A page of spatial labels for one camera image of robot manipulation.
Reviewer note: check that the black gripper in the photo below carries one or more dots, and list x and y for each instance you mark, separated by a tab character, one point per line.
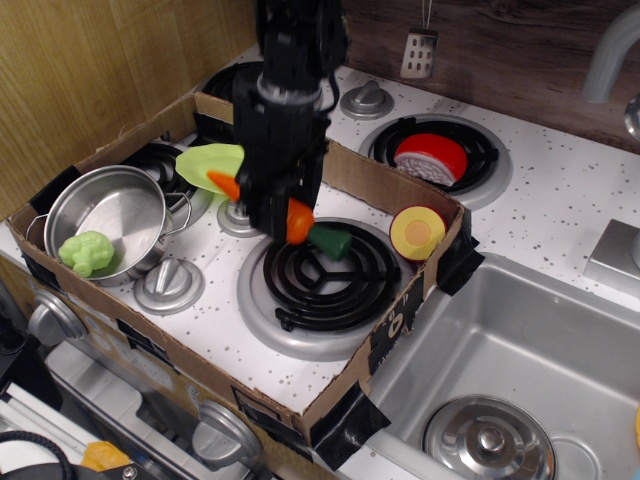
282	133

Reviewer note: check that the orange toy carrot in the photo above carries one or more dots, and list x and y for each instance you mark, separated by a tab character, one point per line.
300	222

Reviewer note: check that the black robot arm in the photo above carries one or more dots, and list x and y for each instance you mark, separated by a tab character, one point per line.
302	43

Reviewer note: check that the light green plastic plate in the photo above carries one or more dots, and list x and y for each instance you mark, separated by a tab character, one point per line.
212	167

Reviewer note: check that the silver stove knob centre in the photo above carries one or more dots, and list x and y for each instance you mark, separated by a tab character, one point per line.
233	221

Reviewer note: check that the silver stove knob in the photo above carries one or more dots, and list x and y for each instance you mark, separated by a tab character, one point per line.
170	287
367	102
233	221

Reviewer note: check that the front left black burner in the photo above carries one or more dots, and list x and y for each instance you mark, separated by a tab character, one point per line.
165	167

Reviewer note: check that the black burner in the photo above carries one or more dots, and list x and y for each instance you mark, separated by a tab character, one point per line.
489	166
165	167
302	304
233	80

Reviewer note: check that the front right black burner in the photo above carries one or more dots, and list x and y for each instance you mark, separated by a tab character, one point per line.
302	304

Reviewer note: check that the back left black burner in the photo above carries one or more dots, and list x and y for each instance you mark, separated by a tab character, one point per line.
233	80

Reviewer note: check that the silver stove knob back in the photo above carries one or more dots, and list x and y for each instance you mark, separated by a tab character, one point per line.
367	102

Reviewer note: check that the yellow red toy fruit half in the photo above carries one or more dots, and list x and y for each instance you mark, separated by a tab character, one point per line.
416	231

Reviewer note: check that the silver stove knob front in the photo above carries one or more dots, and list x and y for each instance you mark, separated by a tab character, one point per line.
170	287

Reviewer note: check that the red toy cheese wedge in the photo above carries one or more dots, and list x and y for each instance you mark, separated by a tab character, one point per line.
432	157

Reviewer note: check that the silver metal pot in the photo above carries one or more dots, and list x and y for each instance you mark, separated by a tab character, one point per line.
125	205

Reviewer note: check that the brown cardboard fence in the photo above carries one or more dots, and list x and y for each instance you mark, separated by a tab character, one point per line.
306	412

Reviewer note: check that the hanging silver spatula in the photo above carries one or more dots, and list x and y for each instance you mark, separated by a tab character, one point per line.
419	54

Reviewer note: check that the back right black burner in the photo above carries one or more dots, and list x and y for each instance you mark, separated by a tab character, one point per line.
489	166

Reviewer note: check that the green toy broccoli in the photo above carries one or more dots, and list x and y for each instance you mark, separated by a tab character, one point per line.
87	252

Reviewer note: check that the silver oven knob right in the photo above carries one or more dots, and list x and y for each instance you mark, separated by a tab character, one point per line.
221	439

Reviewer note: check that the silver oven knob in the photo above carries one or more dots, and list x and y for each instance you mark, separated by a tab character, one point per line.
221	439
53	321

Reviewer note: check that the silver oven knob left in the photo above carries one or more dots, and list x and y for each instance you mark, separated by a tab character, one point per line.
53	321

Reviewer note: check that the silver pot lid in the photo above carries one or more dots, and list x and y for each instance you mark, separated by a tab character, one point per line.
482	437

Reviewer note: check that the yellow toy piece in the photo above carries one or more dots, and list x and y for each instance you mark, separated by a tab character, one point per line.
101	456

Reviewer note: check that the silver sink basin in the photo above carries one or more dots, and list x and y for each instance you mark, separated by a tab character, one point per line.
568	358

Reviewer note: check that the grey toy faucet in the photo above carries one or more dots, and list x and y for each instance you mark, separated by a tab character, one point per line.
609	55

